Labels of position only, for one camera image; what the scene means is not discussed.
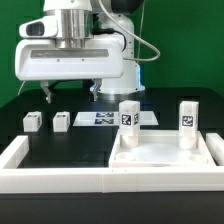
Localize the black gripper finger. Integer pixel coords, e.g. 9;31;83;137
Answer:
89;79;102;102
40;81;55;104

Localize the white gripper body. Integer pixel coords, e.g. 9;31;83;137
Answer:
15;38;124;81

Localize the white square tabletop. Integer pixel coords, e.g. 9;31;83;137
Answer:
108;130;215;168

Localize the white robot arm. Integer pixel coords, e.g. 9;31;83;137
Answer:
15;0;144;101

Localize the white marker sheet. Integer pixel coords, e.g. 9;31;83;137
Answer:
73;111;158;127

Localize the white U-shaped obstacle fence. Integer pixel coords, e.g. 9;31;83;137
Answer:
0;135;224;194

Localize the white cable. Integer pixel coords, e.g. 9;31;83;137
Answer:
17;80;26;97

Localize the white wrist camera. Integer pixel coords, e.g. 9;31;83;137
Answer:
19;16;58;38

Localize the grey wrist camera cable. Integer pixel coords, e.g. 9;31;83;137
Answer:
96;0;162;64

